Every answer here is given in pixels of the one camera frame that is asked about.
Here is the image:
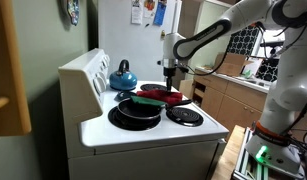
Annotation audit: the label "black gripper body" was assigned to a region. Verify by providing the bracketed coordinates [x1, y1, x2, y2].
[163, 66, 176, 79]

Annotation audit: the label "red kitchen towel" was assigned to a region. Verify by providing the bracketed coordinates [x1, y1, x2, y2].
[136, 89, 184, 106]

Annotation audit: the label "black coil burner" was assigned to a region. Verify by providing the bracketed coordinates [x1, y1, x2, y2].
[107, 105, 162, 132]
[139, 83, 172, 93]
[166, 106, 205, 127]
[109, 84, 138, 92]

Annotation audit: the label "green cloth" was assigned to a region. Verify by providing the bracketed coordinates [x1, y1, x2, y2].
[130, 95, 168, 108]

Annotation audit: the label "black frying pan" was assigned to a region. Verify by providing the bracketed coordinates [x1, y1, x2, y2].
[116, 97, 194, 120]

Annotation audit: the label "white refrigerator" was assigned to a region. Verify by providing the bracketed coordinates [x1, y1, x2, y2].
[97, 0, 183, 84]

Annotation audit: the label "colourful fridge flyer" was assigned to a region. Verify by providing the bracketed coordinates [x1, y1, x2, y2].
[153, 0, 168, 27]

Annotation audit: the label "cardboard box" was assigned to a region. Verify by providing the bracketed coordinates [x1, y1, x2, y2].
[213, 52, 254, 77]

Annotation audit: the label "fridge picture magnet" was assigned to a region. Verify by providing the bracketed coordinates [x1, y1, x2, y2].
[142, 0, 157, 19]

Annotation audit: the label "white fridge paper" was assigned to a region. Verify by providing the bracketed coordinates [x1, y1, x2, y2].
[130, 0, 144, 25]

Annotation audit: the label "pale green tall cabinet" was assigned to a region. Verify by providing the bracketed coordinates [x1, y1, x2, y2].
[186, 0, 241, 68]

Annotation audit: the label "wooden base cabinets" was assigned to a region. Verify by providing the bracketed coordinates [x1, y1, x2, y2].
[192, 68, 276, 134]

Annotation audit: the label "white electric stove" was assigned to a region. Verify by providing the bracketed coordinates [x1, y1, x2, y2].
[57, 48, 230, 180]

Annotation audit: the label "green item on counter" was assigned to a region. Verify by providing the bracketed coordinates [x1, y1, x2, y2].
[242, 69, 256, 80]

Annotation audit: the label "white countertop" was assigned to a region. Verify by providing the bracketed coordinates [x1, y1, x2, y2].
[194, 65, 274, 95]

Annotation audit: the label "wooden platform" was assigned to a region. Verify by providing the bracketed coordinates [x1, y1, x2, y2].
[211, 124, 247, 180]

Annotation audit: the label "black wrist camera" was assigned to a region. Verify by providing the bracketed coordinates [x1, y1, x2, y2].
[177, 66, 191, 75]

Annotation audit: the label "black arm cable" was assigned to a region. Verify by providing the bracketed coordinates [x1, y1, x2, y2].
[182, 39, 234, 77]

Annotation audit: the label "blue kettle with black handle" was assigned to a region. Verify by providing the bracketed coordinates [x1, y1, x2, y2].
[108, 59, 139, 92]

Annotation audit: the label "black stereo camera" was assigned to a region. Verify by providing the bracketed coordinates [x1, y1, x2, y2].
[259, 40, 287, 48]

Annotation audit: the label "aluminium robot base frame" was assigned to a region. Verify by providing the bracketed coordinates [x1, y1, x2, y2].
[232, 128, 307, 180]

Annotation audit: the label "colourful decorative wall plate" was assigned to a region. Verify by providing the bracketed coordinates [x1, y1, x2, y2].
[66, 0, 80, 27]

